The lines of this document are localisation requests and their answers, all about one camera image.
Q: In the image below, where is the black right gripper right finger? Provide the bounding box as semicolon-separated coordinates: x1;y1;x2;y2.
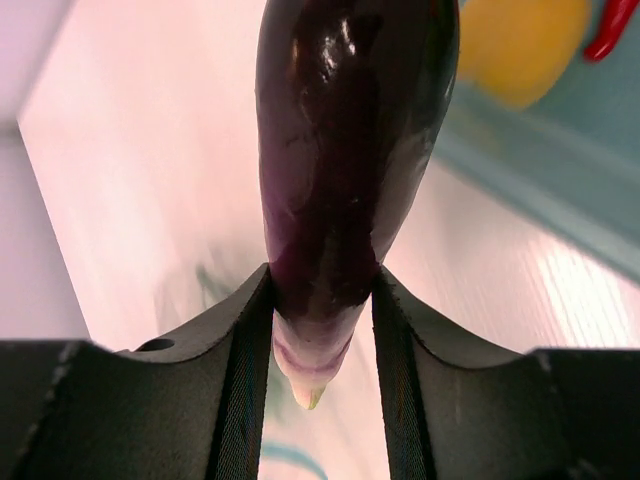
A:
372;270;639;479

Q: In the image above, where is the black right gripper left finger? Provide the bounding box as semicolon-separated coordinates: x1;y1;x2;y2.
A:
1;267;273;479

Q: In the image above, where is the purple toy eggplant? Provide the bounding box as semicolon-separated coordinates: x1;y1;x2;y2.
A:
255;1;459;409

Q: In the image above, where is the clear zip bag teal zipper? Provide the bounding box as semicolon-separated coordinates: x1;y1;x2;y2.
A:
258;358;329;479

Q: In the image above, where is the teal plastic tub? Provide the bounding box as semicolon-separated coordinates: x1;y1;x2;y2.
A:
436;1;639;279

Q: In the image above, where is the yellow toy lemon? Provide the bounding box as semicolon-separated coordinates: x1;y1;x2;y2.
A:
458;0;592;110

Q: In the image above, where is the red toy chili pepper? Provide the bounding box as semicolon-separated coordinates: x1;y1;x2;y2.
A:
583;0;639;63

